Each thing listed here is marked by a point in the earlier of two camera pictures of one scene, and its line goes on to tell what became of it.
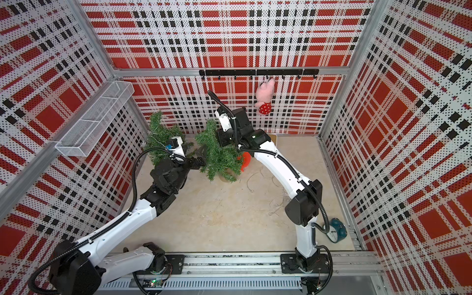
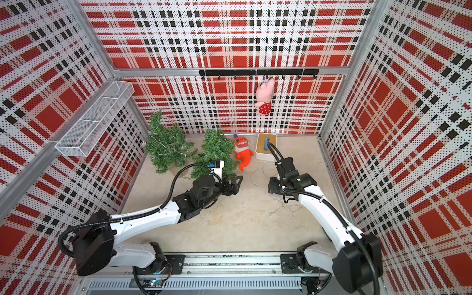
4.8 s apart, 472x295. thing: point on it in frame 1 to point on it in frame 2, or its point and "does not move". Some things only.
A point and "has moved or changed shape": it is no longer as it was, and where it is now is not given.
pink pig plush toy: (264, 91) does not move
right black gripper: (222, 138) to (272, 185)
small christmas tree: (225, 161) has moved or changed shape
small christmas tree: (160, 136) does not move
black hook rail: (267, 72) does not move
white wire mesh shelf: (83, 136) does not move
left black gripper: (201, 160) to (234, 188)
